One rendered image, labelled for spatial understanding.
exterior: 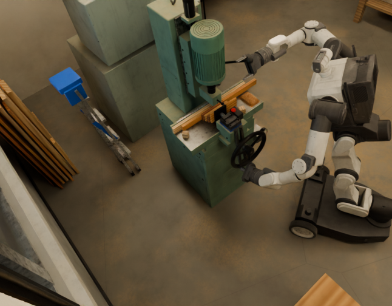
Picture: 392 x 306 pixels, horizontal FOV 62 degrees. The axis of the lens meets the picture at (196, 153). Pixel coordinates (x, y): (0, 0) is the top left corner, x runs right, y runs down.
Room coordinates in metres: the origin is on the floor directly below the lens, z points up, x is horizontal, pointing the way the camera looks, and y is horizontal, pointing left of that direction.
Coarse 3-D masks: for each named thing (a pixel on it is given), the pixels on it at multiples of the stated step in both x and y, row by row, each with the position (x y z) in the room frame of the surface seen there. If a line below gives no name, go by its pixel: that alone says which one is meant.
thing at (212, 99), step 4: (200, 88) 1.50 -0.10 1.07; (204, 88) 1.50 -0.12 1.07; (200, 92) 1.50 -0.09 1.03; (204, 92) 1.46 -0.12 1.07; (216, 92) 1.44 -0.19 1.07; (204, 96) 1.46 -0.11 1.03; (208, 96) 1.43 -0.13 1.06; (212, 96) 1.42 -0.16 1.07; (216, 96) 1.41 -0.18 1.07; (220, 96) 1.43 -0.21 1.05; (208, 100) 1.43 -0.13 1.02; (212, 100) 1.40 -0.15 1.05; (216, 100) 1.41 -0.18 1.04; (220, 100) 1.43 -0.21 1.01; (212, 104) 1.40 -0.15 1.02
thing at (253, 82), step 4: (252, 80) 1.63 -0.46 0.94; (256, 80) 1.63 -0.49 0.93; (248, 84) 1.60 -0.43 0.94; (252, 84) 1.62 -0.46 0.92; (240, 88) 1.58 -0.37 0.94; (244, 88) 1.58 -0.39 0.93; (248, 88) 1.60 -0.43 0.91; (232, 92) 1.55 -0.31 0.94; (236, 92) 1.54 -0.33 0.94; (240, 92) 1.56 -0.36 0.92; (228, 96) 1.52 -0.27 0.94; (232, 96) 1.53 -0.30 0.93; (236, 96) 1.54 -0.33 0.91; (224, 100) 1.49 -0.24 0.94; (228, 100) 1.51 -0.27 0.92; (208, 108) 1.45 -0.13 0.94; (196, 116) 1.40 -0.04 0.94; (200, 116) 1.39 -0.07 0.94; (192, 120) 1.37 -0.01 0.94; (196, 120) 1.38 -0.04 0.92; (184, 124) 1.34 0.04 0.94; (188, 124) 1.35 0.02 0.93; (192, 124) 1.36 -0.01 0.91; (184, 128) 1.33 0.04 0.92
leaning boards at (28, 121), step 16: (0, 80) 2.32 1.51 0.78; (0, 96) 1.79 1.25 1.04; (16, 96) 2.05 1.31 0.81; (0, 112) 1.99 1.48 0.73; (16, 112) 1.76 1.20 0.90; (32, 112) 2.22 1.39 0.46; (0, 128) 1.63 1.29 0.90; (16, 128) 1.71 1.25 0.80; (32, 128) 1.77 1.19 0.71; (16, 144) 1.63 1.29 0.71; (32, 144) 1.71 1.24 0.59; (48, 144) 1.78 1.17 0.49; (32, 160) 1.64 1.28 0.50; (48, 160) 1.72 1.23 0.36; (64, 160) 1.85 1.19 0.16; (48, 176) 1.64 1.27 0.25; (64, 176) 1.73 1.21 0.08
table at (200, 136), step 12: (240, 96) 1.54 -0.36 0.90; (252, 108) 1.42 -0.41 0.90; (204, 120) 1.38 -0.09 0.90; (180, 132) 1.32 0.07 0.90; (192, 132) 1.30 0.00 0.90; (204, 132) 1.29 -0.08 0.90; (216, 132) 1.27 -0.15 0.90; (180, 144) 1.27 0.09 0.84; (192, 144) 1.21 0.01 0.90; (204, 144) 1.21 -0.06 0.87; (228, 144) 1.18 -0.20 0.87; (192, 156) 1.16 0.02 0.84
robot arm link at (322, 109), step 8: (320, 104) 0.96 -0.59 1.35; (328, 104) 0.95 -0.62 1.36; (336, 104) 0.94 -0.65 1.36; (320, 112) 0.93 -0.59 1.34; (328, 112) 0.91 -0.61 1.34; (336, 112) 0.90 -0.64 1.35; (312, 120) 0.94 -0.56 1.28; (320, 120) 0.91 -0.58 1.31; (328, 120) 0.90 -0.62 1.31; (336, 120) 0.88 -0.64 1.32; (312, 128) 0.90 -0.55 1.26; (320, 128) 0.88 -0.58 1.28; (328, 128) 0.88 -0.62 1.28
